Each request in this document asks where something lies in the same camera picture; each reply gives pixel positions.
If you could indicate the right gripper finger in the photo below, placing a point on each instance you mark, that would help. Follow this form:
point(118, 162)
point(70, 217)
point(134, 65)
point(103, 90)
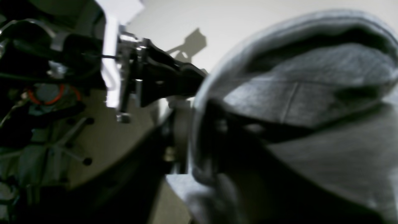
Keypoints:
point(125, 192)

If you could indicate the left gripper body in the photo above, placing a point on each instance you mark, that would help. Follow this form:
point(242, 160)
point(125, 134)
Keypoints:
point(150, 73)

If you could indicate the grey T-shirt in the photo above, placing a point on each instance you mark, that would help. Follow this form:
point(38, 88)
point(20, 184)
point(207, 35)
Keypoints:
point(297, 126)

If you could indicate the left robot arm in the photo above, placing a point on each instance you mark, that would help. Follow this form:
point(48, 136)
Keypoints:
point(45, 62)

